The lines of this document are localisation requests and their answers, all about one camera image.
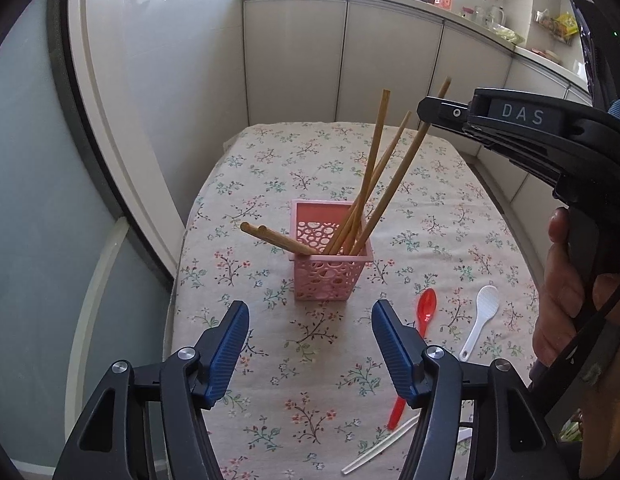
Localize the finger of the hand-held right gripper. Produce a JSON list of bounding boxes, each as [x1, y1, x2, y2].
[[417, 96, 472, 132]]

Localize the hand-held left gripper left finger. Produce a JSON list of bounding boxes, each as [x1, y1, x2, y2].
[[52, 301, 251, 480]]

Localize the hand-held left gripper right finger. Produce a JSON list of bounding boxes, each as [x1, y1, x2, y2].
[[371, 299, 581, 480]]

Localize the red plastic spoon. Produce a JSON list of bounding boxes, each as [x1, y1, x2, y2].
[[386, 287, 438, 432]]

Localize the wooden chopstick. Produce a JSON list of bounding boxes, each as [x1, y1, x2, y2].
[[346, 89, 392, 256], [240, 221, 317, 256], [323, 111, 412, 256], [349, 77, 452, 257], [257, 225, 322, 256]]

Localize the white plastic chopsticks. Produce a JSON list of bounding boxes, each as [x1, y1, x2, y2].
[[341, 414, 474, 476]]

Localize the white rice paddle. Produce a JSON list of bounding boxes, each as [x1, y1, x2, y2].
[[458, 285, 501, 362]]

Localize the pink perforated utensil holder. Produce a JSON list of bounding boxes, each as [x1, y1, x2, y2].
[[289, 200, 375, 303]]

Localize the person's right forearm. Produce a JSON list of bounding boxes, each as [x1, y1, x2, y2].
[[577, 310, 620, 480]]

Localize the person's right hand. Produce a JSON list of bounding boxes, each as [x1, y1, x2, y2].
[[532, 207, 620, 367]]

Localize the floral tablecloth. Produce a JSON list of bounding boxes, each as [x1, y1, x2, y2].
[[162, 121, 546, 480]]

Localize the white kitchen base cabinets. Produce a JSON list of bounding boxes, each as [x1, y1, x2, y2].
[[240, 0, 598, 206]]

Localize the green vegetables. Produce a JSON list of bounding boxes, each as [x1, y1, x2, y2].
[[495, 25, 527, 44]]

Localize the yellow packet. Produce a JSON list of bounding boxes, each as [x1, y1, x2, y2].
[[552, 12, 579, 36]]

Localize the frosted glass sliding door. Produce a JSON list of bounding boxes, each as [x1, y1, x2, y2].
[[0, 0, 182, 467]]

